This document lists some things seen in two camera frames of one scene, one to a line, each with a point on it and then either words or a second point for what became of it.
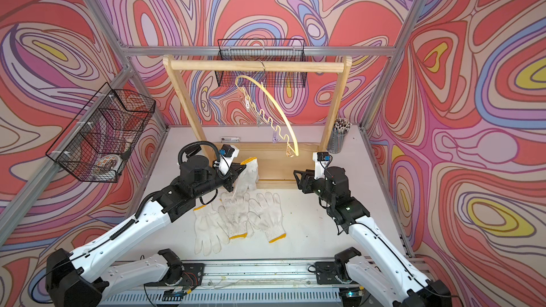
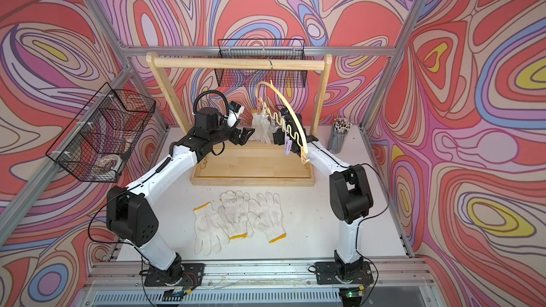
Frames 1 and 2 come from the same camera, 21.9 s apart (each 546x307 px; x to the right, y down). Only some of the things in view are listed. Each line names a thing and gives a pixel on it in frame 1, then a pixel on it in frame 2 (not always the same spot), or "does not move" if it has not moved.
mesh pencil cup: (340, 128) does not move
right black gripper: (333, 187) to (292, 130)
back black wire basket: (262, 50) does not move
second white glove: (234, 215) does not move
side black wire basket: (95, 146) does not move
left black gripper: (232, 175) to (242, 140)
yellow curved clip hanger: (293, 129) to (304, 159)
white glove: (209, 232) does not move
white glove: (249, 179) to (262, 126)
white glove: (266, 215) does not move
